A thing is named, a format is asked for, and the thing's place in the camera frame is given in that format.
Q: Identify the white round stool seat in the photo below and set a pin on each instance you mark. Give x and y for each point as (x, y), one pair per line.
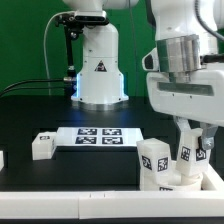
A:
(169, 181)

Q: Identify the white marker sheet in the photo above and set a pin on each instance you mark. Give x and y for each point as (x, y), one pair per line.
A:
(96, 136)

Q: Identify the white workspace border frame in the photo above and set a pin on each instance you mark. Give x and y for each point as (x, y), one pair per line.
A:
(208, 202)

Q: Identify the black camera on stand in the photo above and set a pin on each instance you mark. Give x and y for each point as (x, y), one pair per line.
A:
(73, 26)

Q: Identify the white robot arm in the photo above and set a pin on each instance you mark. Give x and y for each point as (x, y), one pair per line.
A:
(185, 69)

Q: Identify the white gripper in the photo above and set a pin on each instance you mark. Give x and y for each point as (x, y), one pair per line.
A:
(200, 100)

